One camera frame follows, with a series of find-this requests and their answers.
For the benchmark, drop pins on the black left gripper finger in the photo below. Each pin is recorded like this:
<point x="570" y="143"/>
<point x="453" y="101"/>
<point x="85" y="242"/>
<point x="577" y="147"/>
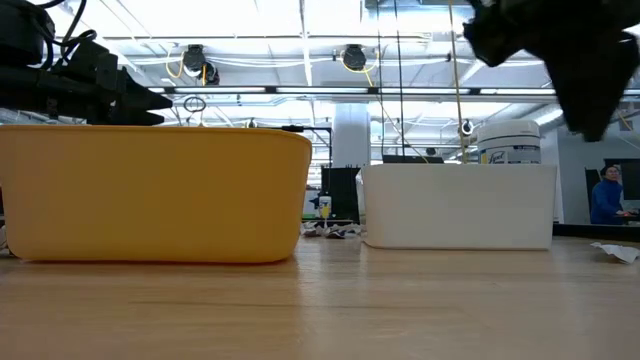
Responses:
<point x="140" y="97"/>
<point x="140" y="118"/>

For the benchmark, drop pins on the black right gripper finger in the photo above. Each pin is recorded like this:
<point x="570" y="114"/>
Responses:
<point x="590" y="90"/>
<point x="495" y="40"/>

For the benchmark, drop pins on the white plastic bin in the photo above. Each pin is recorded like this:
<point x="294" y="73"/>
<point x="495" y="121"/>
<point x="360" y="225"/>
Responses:
<point x="457" y="205"/>

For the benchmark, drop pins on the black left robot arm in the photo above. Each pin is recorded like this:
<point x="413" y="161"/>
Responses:
<point x="30" y="95"/>

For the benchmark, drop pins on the yellow plastic bin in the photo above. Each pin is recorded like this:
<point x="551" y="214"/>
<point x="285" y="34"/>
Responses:
<point x="150" y="195"/>

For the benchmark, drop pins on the round black white sensor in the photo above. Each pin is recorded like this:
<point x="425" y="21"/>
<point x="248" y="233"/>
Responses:
<point x="466" y="127"/>

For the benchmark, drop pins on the white wipes canister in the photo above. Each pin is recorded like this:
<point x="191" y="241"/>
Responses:
<point x="509" y="142"/>

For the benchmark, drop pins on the black monitor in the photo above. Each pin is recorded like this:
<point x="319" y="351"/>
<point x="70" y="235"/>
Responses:
<point x="632" y="177"/>

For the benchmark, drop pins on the black partition panel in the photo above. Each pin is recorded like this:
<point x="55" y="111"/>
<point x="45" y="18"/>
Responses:
<point x="590" y="190"/>

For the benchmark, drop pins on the person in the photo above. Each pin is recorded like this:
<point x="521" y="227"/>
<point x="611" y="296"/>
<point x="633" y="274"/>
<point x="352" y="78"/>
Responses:
<point x="606" y="200"/>

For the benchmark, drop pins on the black perforated box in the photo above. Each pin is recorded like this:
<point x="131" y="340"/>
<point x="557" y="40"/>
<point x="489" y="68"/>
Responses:
<point x="412" y="159"/>

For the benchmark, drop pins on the white column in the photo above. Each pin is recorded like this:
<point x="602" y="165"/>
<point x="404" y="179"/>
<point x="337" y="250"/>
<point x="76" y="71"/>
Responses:
<point x="351" y="135"/>

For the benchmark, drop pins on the ceiling light bar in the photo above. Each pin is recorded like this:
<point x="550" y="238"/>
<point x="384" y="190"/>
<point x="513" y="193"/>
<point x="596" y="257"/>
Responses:
<point x="325" y="90"/>

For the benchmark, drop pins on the small white yellow bottle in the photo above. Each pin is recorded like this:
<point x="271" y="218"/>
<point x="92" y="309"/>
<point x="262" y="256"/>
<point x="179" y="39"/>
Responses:
<point x="325" y="207"/>

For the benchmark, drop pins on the black cabinet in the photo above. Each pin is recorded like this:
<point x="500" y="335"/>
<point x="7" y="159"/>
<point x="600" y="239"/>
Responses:
<point x="342" y="192"/>

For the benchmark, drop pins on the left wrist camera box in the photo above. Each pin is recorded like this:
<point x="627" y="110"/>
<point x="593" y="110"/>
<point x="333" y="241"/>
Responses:
<point x="95" y="52"/>

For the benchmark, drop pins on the grey ceiling duct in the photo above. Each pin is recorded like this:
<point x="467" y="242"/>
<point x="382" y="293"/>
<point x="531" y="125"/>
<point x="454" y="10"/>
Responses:
<point x="547" y="117"/>

